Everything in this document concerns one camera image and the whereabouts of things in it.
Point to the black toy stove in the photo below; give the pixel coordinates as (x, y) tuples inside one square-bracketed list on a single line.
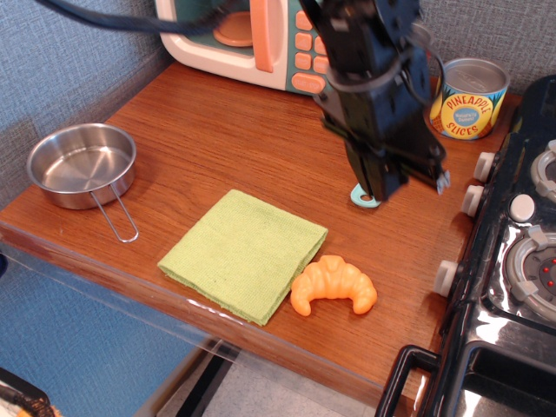
[(497, 353)]

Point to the yellow-green folded cloth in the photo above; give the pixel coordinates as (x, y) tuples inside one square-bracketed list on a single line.
[(243, 254)]

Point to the toy microwave teal and white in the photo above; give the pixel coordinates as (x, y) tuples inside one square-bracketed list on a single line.
[(267, 43)]

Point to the small steel pan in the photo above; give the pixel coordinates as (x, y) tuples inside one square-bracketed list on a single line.
[(86, 166)]

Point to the orange plastic toy croissant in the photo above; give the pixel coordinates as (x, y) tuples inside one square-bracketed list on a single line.
[(332, 278)]

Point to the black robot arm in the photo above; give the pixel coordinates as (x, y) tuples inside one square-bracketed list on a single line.
[(362, 38)]

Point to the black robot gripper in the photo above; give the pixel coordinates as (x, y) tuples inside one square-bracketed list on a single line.
[(381, 121)]

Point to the pineapple slices toy can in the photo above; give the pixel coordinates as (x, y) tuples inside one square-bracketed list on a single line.
[(469, 98)]

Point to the orange black object at corner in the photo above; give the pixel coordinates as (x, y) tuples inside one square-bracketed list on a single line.
[(21, 398)]

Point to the teal toy dish brush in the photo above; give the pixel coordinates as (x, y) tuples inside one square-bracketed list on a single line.
[(362, 199)]

